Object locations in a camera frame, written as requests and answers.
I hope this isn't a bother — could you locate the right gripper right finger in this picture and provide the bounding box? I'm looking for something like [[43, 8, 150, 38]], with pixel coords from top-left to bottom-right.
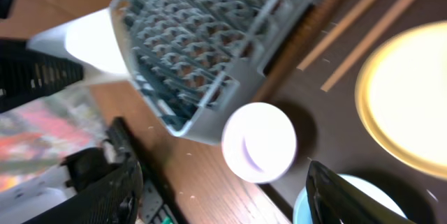
[[306, 161, 412, 224]]

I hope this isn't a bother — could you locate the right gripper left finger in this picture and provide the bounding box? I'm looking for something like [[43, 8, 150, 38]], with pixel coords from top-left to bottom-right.
[[25, 148, 143, 224]]

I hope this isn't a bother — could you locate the light blue bowl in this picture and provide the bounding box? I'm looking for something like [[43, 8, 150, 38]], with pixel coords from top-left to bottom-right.
[[293, 174, 407, 224]]

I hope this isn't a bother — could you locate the white pink bowl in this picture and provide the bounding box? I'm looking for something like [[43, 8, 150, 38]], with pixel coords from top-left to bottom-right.
[[221, 103, 298, 184]]

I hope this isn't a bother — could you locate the wooden chopstick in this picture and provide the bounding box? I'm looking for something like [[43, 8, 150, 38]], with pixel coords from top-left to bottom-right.
[[297, 0, 376, 70], [321, 0, 415, 92]]

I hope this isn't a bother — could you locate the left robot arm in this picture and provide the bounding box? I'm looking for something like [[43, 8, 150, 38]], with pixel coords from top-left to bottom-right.
[[1, 8, 130, 112]]

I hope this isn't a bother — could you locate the grey dishwasher rack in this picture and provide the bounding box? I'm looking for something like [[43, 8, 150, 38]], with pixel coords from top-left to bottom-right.
[[110, 0, 312, 144]]

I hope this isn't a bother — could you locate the dark brown serving tray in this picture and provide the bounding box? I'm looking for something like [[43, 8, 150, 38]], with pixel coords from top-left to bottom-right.
[[259, 0, 446, 223]]

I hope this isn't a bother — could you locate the yellow plate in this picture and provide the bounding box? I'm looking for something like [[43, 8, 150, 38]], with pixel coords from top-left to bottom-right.
[[355, 21, 446, 179]]

